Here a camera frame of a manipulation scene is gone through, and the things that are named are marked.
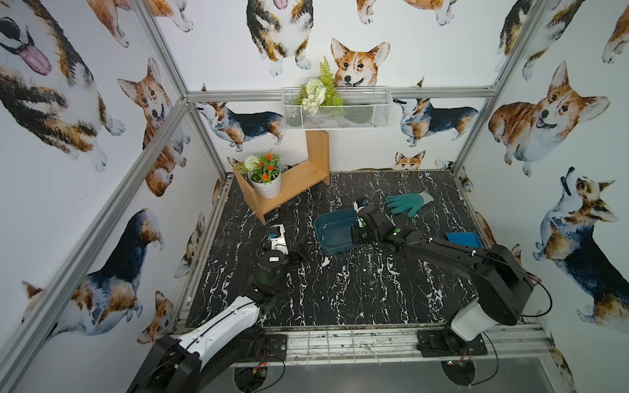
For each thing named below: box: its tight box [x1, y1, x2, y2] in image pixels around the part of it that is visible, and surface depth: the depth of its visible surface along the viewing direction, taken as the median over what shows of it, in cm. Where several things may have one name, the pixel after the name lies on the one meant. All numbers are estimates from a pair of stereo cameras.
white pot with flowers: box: [234, 148, 282, 200], surface depth 97 cm
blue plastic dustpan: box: [445, 230, 485, 249], surface depth 100 cm
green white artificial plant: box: [294, 55, 344, 115], surface depth 82 cm
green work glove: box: [385, 190, 435, 218], surface depth 109 cm
